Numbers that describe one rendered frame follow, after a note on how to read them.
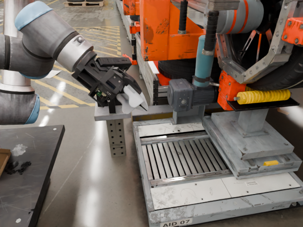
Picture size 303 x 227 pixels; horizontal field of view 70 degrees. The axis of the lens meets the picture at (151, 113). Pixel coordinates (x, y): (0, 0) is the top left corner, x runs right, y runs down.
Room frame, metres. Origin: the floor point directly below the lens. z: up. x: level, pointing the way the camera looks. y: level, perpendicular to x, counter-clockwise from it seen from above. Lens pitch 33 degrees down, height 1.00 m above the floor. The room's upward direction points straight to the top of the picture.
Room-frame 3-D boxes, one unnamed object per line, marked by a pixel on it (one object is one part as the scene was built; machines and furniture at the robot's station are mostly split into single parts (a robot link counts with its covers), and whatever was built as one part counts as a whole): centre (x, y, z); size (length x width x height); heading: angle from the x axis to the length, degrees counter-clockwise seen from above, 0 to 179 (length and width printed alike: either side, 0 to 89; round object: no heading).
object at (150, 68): (2.71, 0.16, 0.28); 2.47 x 0.09 x 0.22; 10
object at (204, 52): (0.81, -0.21, 0.83); 0.04 x 0.04 x 0.16
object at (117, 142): (1.09, 0.22, 0.21); 0.10 x 0.10 x 0.42; 10
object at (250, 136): (1.04, -0.58, 0.32); 0.40 x 0.30 x 0.28; 10
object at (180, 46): (1.52, -0.35, 0.69); 0.52 x 0.17 x 0.35; 100
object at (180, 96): (1.32, -0.33, 0.26); 0.42 x 0.18 x 0.35; 100
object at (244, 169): (1.05, -0.58, 0.13); 0.50 x 0.36 x 0.10; 10
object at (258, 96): (0.91, -0.53, 0.51); 0.29 x 0.06 x 0.06; 100
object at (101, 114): (1.06, 0.22, 0.44); 0.43 x 0.17 x 0.03; 10
